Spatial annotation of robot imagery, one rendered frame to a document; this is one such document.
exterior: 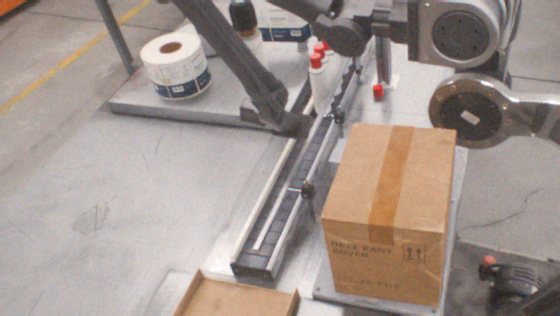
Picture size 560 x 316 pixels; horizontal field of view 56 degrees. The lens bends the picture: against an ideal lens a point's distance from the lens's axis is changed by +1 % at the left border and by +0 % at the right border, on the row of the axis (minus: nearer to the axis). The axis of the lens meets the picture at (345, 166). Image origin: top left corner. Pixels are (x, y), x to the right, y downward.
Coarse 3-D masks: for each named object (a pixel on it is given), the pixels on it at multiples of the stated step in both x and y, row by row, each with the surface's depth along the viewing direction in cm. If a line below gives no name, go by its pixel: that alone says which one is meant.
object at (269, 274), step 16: (368, 48) 190; (352, 80) 176; (352, 96) 176; (336, 128) 163; (320, 160) 150; (304, 208) 141; (288, 224) 132; (288, 240) 132; (272, 256) 125; (240, 272) 126; (256, 272) 124; (272, 272) 124
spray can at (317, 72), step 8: (312, 56) 151; (320, 56) 150; (312, 64) 151; (320, 64) 152; (312, 72) 152; (320, 72) 152; (312, 80) 155; (320, 80) 154; (312, 88) 157; (320, 88) 156; (320, 96) 158; (320, 104) 160; (328, 112) 163
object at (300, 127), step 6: (294, 114) 137; (300, 114) 137; (306, 114) 136; (294, 120) 132; (300, 120) 137; (306, 120) 136; (294, 126) 133; (300, 126) 136; (306, 126) 136; (276, 132) 138; (282, 132) 138; (288, 132) 133; (294, 132) 135; (300, 132) 136; (306, 132) 136; (300, 138) 136; (306, 138) 136
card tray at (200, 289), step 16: (192, 288) 124; (208, 288) 126; (224, 288) 125; (240, 288) 125; (256, 288) 124; (192, 304) 123; (208, 304) 122; (224, 304) 122; (240, 304) 121; (256, 304) 121; (272, 304) 121; (288, 304) 116
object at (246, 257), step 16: (352, 64) 183; (320, 128) 159; (320, 144) 153; (288, 160) 149; (304, 160) 149; (288, 176) 145; (304, 176) 144; (272, 192) 141; (288, 192) 140; (272, 208) 136; (288, 208) 136; (256, 224) 133; (272, 224) 132; (256, 240) 129; (272, 240) 129; (240, 256) 126; (256, 256) 125
